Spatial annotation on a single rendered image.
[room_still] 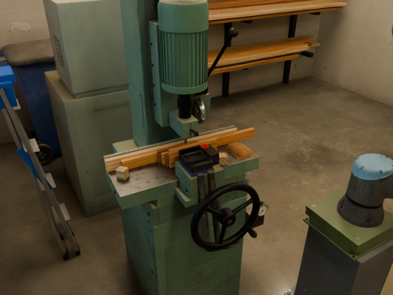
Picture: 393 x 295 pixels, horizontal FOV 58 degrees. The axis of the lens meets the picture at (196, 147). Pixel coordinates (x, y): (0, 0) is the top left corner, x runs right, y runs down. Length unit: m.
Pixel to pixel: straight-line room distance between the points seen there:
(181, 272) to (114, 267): 0.69
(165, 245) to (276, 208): 1.33
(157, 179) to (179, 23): 0.57
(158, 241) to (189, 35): 0.81
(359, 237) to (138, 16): 1.24
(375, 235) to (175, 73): 1.04
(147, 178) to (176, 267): 0.47
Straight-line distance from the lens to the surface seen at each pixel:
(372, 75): 4.89
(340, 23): 5.12
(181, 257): 1.61
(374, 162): 1.60
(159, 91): 1.44
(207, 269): 1.76
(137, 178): 1.37
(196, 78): 1.29
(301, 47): 4.54
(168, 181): 1.34
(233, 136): 1.58
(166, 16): 1.25
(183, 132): 1.40
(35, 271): 2.40
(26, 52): 3.05
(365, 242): 1.62
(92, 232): 2.54
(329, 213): 1.70
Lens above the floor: 1.67
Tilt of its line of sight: 30 degrees down
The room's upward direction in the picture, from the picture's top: straight up
